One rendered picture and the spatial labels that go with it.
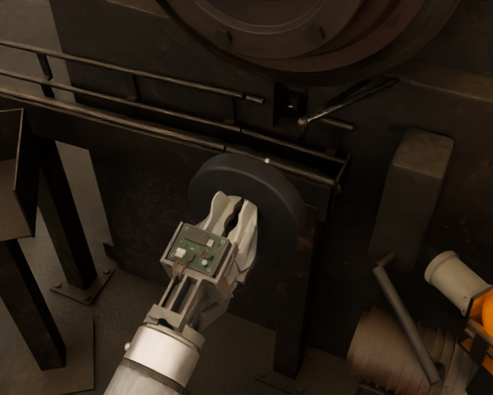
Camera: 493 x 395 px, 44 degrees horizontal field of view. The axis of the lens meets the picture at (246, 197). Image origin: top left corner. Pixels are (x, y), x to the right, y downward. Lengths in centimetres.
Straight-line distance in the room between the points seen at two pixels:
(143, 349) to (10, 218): 54
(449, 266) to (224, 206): 36
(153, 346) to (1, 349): 109
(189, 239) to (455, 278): 42
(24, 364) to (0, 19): 168
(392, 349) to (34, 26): 217
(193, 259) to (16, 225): 51
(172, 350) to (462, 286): 45
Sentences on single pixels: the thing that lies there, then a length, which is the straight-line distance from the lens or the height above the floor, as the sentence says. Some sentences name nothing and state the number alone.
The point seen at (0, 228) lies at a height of 60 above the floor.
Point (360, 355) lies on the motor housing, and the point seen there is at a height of 51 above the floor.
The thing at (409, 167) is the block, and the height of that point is 80.
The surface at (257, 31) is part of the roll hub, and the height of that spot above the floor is 101.
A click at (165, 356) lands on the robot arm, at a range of 66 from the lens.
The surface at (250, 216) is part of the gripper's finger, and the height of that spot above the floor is 85.
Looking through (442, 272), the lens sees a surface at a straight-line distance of 94.
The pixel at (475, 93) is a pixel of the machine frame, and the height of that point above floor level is 87.
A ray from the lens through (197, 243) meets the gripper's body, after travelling 67.
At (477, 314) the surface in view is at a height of 67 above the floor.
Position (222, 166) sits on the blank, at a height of 90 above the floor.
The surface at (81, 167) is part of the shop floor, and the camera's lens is 207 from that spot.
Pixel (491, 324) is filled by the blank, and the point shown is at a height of 68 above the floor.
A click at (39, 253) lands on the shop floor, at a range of 187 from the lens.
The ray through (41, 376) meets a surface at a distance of 164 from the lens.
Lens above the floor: 142
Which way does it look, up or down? 48 degrees down
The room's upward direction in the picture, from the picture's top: straight up
